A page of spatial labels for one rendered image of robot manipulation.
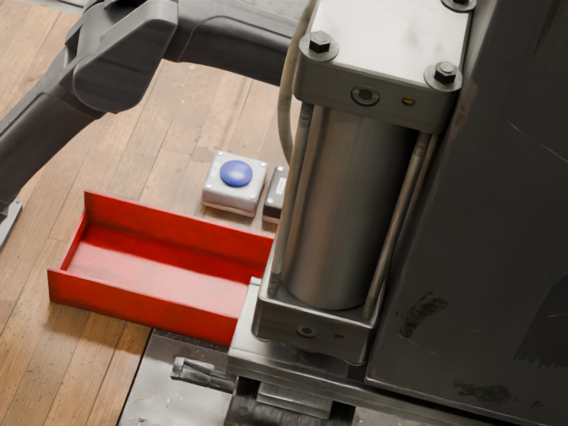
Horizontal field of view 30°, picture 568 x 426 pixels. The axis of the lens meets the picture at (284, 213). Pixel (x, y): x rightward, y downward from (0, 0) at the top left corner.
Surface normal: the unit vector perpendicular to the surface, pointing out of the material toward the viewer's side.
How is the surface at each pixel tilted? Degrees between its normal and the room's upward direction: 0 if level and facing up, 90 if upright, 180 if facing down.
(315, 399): 0
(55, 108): 97
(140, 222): 90
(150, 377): 0
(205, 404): 0
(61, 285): 90
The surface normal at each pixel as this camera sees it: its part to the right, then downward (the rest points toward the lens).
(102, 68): 0.03, 0.78
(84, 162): 0.11, -0.62
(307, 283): -0.48, 0.65
